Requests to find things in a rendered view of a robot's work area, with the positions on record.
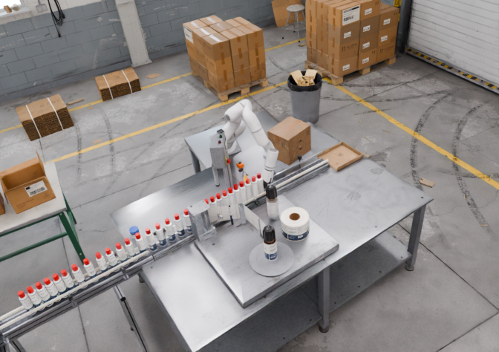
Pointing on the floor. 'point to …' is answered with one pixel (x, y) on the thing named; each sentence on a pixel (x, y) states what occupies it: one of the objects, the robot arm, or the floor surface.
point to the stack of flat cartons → (44, 117)
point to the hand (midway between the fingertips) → (265, 185)
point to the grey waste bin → (306, 105)
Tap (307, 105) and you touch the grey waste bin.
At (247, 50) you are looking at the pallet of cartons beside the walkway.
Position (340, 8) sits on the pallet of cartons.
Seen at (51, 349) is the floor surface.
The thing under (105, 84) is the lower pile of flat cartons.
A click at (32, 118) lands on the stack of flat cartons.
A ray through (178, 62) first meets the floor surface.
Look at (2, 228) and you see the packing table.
